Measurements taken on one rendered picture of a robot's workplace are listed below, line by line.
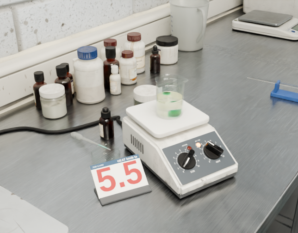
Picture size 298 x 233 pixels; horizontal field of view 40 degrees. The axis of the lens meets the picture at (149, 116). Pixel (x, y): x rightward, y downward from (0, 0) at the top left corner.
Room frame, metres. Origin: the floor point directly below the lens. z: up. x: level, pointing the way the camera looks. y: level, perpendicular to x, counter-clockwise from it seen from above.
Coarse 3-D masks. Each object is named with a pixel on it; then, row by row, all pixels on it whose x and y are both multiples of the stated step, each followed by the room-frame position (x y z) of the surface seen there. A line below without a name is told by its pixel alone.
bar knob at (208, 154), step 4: (208, 144) 0.60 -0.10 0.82; (212, 144) 0.60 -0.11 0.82; (204, 148) 0.60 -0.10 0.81; (208, 148) 0.60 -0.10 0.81; (212, 148) 0.60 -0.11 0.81; (216, 148) 0.59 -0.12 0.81; (220, 148) 0.59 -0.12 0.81; (204, 152) 0.60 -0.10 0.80; (208, 152) 0.60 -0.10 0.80; (212, 152) 0.60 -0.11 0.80; (216, 152) 0.59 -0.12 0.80; (220, 152) 0.59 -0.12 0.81; (208, 156) 0.59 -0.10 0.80; (212, 156) 0.59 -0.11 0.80; (216, 156) 0.59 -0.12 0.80
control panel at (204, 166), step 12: (180, 144) 0.60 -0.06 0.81; (192, 144) 0.61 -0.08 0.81; (204, 144) 0.61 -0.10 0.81; (216, 144) 0.62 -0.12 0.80; (168, 156) 0.57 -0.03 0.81; (204, 156) 0.59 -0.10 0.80; (228, 156) 0.60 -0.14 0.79; (180, 168) 0.56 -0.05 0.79; (192, 168) 0.56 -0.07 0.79; (204, 168) 0.57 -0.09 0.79; (216, 168) 0.57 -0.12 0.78; (180, 180) 0.54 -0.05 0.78; (192, 180) 0.54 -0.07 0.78
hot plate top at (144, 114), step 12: (132, 108) 0.70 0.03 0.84; (144, 108) 0.70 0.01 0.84; (192, 108) 0.69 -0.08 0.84; (144, 120) 0.65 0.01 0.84; (156, 120) 0.65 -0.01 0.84; (168, 120) 0.65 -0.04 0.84; (180, 120) 0.65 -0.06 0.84; (192, 120) 0.65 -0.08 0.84; (204, 120) 0.65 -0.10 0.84; (156, 132) 0.60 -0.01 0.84; (168, 132) 0.61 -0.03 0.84
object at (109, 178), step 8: (136, 160) 0.60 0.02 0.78; (104, 168) 0.57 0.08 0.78; (112, 168) 0.58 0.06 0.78; (120, 168) 0.58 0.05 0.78; (128, 168) 0.58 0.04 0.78; (136, 168) 0.59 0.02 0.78; (96, 176) 0.56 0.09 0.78; (104, 176) 0.56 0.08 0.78; (112, 176) 0.57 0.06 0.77; (120, 176) 0.57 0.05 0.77; (128, 176) 0.57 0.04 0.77; (136, 176) 0.57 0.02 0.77; (104, 184) 0.55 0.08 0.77; (112, 184) 0.55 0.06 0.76; (120, 184) 0.56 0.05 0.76; (128, 184) 0.56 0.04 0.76; (104, 192) 0.54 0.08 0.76
